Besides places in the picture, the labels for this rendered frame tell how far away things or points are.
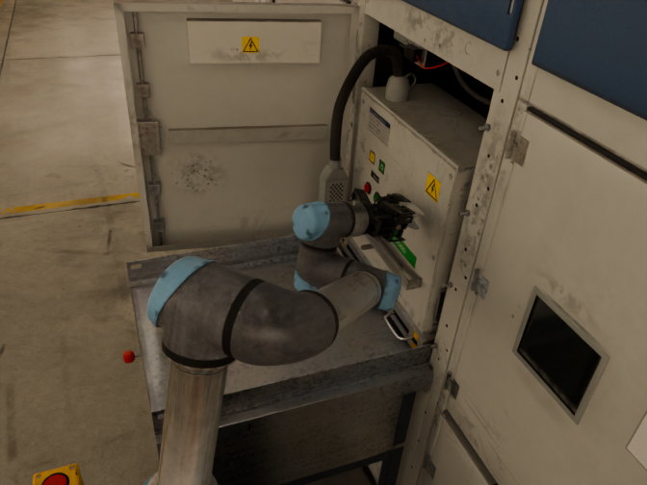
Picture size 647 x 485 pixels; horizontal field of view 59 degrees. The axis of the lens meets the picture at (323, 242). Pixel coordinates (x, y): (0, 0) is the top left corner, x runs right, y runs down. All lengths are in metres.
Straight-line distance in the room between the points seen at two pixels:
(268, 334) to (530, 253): 0.52
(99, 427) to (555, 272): 1.92
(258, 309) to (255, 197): 1.09
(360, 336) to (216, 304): 0.83
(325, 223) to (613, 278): 0.51
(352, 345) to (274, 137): 0.65
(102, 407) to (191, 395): 1.71
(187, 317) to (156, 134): 0.96
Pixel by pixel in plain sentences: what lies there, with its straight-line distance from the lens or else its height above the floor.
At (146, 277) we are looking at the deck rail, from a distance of 1.77.
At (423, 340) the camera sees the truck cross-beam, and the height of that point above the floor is 0.93.
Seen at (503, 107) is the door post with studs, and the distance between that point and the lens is 1.12.
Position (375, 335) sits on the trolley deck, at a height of 0.85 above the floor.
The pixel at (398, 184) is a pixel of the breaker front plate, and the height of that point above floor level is 1.23.
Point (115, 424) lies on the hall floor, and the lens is 2.51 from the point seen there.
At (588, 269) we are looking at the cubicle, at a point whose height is 1.41.
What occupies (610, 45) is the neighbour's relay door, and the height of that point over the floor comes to 1.72.
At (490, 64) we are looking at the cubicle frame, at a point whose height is 1.61.
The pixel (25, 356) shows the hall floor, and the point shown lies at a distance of 2.89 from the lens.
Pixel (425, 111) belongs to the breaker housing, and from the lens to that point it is 1.51.
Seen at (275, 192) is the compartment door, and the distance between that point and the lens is 1.83.
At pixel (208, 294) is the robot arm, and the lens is 0.79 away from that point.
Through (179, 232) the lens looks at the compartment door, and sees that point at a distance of 1.88.
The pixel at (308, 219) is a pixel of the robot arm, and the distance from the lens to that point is 1.11.
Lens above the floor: 1.92
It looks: 34 degrees down
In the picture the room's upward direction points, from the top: 4 degrees clockwise
